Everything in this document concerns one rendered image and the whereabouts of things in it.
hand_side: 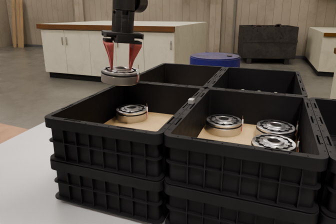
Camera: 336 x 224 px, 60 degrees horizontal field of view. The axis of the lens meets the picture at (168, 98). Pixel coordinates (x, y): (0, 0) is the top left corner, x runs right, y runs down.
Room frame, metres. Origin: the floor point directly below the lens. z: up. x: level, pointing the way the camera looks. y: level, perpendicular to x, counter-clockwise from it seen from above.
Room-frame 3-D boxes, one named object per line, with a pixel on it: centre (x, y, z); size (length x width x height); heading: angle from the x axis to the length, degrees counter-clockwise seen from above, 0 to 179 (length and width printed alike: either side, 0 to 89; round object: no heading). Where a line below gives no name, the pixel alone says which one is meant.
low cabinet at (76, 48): (5.74, 0.74, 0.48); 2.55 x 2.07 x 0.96; 69
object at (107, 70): (0.78, 0.13, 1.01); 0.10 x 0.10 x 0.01
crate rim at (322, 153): (0.67, -0.20, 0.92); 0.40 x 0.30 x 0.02; 160
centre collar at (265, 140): (0.65, -0.26, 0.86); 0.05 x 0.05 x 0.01
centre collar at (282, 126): (0.75, -0.30, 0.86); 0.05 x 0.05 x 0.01
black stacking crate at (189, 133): (0.67, -0.20, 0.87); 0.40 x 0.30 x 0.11; 160
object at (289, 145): (0.65, -0.26, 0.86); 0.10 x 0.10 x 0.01
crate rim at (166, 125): (0.77, 0.09, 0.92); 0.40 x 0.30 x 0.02; 160
